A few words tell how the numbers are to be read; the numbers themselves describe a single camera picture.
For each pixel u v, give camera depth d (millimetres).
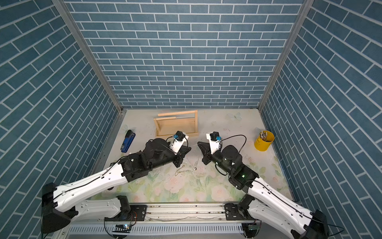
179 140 561
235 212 732
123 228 722
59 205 386
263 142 902
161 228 770
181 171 883
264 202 490
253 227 706
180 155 584
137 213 727
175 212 754
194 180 849
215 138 578
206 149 625
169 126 1083
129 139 992
